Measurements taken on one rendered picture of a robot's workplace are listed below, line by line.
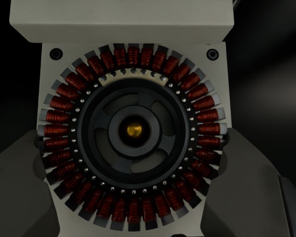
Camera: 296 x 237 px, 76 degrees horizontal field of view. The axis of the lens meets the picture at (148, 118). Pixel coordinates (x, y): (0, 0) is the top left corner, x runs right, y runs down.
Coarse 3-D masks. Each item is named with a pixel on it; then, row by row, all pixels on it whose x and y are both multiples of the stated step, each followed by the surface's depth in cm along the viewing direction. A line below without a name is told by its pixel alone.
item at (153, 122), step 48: (144, 48) 12; (48, 96) 11; (96, 96) 12; (144, 96) 13; (192, 96) 11; (48, 144) 10; (96, 144) 13; (144, 144) 12; (192, 144) 11; (96, 192) 10; (144, 192) 10; (192, 192) 10
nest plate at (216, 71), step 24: (48, 48) 15; (72, 48) 15; (96, 48) 15; (192, 48) 16; (216, 48) 16; (48, 72) 15; (216, 72) 15; (168, 120) 15; (144, 168) 14; (216, 168) 14; (72, 192) 14; (72, 216) 14; (192, 216) 14
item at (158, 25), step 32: (32, 0) 5; (64, 0) 5; (96, 0) 5; (128, 0) 5; (160, 0) 5; (192, 0) 5; (224, 0) 5; (32, 32) 5; (64, 32) 5; (96, 32) 5; (128, 32) 5; (160, 32) 5; (192, 32) 5; (224, 32) 5
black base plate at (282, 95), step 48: (0, 0) 17; (288, 0) 18; (0, 48) 16; (240, 48) 17; (288, 48) 17; (0, 96) 16; (240, 96) 16; (288, 96) 16; (0, 144) 15; (288, 144) 16
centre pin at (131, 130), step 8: (128, 120) 12; (136, 120) 12; (144, 120) 13; (120, 128) 13; (128, 128) 12; (136, 128) 12; (144, 128) 12; (128, 136) 12; (136, 136) 12; (144, 136) 12; (136, 144) 12
